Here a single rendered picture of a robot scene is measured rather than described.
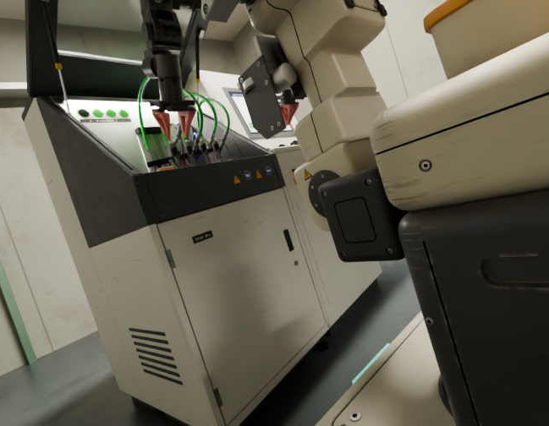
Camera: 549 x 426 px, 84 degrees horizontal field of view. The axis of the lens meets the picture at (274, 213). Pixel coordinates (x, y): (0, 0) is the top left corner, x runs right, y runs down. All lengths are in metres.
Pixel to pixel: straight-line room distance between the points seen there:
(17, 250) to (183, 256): 2.86
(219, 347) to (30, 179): 3.10
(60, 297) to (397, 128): 3.63
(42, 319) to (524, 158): 3.75
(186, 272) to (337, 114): 0.68
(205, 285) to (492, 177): 0.90
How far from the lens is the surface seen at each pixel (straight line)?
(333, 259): 1.65
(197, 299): 1.06
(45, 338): 3.82
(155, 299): 1.13
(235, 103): 1.87
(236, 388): 1.19
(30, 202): 3.83
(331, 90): 0.66
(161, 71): 0.87
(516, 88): 0.33
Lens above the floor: 0.75
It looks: 3 degrees down
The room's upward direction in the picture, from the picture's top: 18 degrees counter-clockwise
